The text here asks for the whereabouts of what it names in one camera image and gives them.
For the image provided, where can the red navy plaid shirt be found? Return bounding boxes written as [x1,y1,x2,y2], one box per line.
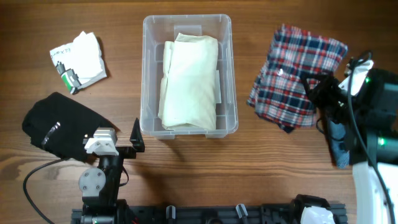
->
[247,24,348,133]

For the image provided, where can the blue denim jeans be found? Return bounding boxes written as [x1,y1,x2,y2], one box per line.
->
[327,119,349,169]

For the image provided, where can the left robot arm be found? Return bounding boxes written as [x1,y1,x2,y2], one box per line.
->
[71,119,145,224]

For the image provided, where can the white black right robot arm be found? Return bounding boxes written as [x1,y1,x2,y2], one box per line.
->
[301,68,397,223]

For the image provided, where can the black folded garment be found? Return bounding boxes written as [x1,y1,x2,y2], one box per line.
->
[22,92,113,162]

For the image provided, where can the cream folded cloth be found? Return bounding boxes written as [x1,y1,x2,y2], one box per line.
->
[158,33,218,130]

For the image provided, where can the clear plastic storage bin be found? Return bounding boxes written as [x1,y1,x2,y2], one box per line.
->
[140,14,239,139]

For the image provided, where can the white printed folded shirt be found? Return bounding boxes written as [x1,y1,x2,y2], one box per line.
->
[50,32,107,95]

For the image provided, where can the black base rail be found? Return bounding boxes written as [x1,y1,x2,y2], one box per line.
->
[70,203,346,224]

